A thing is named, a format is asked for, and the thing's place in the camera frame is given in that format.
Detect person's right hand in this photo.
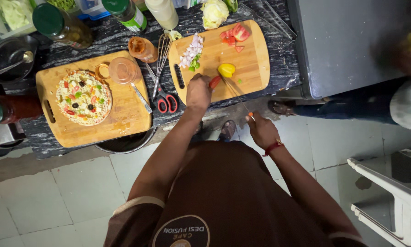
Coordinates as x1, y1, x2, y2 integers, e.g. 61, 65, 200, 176
245, 111, 281, 150

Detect person's left hand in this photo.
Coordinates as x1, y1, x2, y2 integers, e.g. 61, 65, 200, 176
186, 73, 214, 110

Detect orange handled kitchen knife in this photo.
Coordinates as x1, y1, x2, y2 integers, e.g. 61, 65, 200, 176
221, 76, 256, 122

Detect pile of chopped green pepper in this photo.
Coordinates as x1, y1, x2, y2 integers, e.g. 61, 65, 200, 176
188, 54, 202, 72

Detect pile of chopped onion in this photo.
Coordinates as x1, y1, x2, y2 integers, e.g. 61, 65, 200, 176
178, 33, 204, 69

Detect yellow bell pepper piece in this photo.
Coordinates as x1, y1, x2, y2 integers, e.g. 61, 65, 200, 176
218, 63, 236, 78

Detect red and black scissors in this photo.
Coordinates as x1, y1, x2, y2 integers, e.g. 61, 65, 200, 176
145, 63, 179, 114

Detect metal whisk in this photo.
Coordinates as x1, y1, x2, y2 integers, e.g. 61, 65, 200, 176
152, 33, 172, 101

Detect wooden cutting board with vegetables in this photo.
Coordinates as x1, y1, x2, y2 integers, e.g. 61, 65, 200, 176
168, 19, 271, 105

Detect steel butter knife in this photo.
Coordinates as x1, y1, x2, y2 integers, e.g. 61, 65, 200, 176
130, 82, 153, 114

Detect person's sandalled foot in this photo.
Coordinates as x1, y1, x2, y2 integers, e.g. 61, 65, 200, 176
217, 120, 237, 142

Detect pile of cut tomato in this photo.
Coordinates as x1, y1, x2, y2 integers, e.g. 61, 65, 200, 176
219, 23, 251, 47

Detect orange sauce jar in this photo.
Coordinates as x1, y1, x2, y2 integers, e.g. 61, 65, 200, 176
128, 36, 159, 64

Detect cabbage head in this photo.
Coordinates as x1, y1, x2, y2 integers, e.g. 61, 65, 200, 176
201, 0, 230, 31

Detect white squeeze bottle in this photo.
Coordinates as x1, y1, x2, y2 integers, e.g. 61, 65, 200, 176
144, 0, 179, 31

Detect wooden cutting board with pizza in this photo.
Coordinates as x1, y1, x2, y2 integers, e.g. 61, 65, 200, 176
35, 50, 153, 148

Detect green lidded sauce bottle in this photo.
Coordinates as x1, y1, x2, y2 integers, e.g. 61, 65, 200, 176
101, 0, 148, 32

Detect metal tongs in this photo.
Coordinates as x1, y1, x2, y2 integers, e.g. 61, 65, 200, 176
238, 0, 298, 42

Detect black round pan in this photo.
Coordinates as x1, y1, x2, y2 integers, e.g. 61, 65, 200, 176
95, 126, 157, 154

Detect vegetable topped pizza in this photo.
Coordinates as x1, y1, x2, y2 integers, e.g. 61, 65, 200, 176
56, 70, 113, 126

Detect brown apron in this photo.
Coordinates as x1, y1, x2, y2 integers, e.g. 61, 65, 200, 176
103, 140, 369, 247

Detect blue tray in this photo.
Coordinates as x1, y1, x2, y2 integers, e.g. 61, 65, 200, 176
76, 0, 111, 21

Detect grey refrigerator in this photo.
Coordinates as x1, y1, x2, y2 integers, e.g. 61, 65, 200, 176
287, 0, 411, 100

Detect large green lidded pickle jar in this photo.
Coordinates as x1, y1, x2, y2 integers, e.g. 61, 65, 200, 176
32, 3, 94, 49

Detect tub of green chillies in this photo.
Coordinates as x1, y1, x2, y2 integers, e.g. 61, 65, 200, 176
45, 0, 83, 15

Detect steel spoon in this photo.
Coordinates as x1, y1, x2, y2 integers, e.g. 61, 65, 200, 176
0, 50, 35, 77

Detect red sauce bottle green cap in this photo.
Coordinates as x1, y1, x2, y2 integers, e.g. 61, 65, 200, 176
0, 95, 44, 125

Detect black pan with spoon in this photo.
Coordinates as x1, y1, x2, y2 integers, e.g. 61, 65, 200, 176
0, 35, 39, 83

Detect plastic tub of shredded cabbage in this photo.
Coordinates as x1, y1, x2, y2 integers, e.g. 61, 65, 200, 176
0, 0, 37, 39

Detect white plastic chair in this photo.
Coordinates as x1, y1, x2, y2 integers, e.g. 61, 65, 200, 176
346, 147, 411, 247

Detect orange jar ring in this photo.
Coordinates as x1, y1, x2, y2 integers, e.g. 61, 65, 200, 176
95, 63, 110, 80

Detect red thread bracelet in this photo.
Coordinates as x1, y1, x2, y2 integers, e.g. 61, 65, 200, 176
262, 139, 285, 158

